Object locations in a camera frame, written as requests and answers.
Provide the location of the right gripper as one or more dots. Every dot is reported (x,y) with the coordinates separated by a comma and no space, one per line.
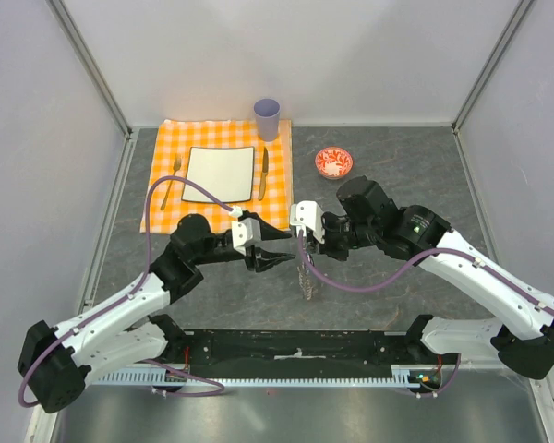
(327,247)

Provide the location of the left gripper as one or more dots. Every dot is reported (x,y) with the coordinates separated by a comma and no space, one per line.
(263,259)

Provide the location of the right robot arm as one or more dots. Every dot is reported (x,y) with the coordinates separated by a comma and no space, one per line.
(520,333)

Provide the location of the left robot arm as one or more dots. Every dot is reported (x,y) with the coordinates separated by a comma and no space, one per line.
(57,363)

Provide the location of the orange checkered cloth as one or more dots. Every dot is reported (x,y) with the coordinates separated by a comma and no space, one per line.
(179,137)

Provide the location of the white square plate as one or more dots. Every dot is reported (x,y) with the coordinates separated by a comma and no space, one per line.
(227,173)

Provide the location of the red patterned bowl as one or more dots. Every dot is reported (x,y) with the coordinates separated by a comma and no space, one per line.
(334,162)

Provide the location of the gold knife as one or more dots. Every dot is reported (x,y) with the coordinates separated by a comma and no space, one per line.
(263,174)

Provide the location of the gold fork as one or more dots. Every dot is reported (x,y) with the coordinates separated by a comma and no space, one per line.
(176,168)

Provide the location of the lilac plastic cup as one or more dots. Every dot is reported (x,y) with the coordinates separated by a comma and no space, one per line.
(267,115)

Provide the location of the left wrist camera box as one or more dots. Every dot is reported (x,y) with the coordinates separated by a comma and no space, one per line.
(245,234)

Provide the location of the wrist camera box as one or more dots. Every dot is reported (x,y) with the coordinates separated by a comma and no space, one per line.
(306,218)
(245,234)

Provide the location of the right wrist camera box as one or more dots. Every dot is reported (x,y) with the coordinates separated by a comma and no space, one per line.
(306,218)

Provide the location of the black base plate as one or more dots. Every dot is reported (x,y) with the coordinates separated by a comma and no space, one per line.
(213,346)

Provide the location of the slotted cable duct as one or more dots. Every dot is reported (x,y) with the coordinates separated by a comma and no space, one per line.
(154,376)

